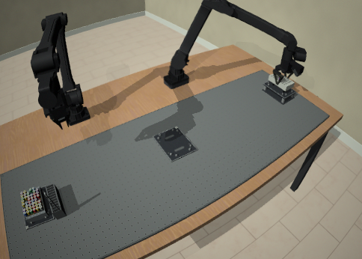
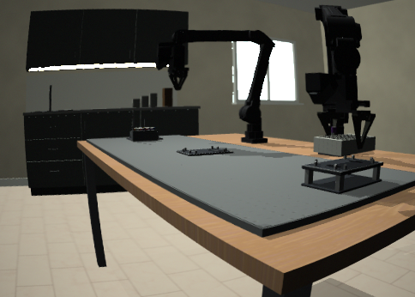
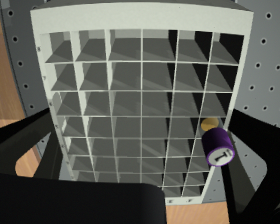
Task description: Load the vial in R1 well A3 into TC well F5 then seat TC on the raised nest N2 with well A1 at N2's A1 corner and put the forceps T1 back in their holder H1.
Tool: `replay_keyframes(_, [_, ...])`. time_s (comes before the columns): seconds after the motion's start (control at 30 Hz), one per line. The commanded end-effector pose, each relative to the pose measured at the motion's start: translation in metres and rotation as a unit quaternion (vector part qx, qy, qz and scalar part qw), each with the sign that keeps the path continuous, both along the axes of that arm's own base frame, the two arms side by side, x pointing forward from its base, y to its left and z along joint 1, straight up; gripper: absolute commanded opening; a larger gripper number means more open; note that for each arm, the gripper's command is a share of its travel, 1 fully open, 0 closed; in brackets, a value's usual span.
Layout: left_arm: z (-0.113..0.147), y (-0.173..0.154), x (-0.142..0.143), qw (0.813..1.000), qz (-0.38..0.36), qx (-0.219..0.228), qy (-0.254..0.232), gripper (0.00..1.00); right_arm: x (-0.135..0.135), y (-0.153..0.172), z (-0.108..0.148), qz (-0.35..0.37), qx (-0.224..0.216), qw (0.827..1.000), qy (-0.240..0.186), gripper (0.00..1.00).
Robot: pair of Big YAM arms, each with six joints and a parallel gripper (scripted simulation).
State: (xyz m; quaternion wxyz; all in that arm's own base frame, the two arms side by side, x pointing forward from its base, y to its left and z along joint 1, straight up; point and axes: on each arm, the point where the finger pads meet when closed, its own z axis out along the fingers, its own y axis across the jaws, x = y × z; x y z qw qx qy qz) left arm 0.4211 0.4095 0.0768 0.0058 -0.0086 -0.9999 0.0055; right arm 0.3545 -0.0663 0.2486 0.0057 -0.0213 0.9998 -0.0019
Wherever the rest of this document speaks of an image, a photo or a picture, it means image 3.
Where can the grey curved work surface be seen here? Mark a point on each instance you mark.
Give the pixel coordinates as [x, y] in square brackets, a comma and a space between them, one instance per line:
[258, 93]

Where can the white grid rack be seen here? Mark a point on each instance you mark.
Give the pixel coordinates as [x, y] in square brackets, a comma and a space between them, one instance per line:
[143, 98]

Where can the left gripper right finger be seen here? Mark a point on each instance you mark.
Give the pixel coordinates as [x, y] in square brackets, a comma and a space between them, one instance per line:
[264, 140]

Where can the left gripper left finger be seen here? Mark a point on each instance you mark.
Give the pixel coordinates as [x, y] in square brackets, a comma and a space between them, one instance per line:
[19, 137]

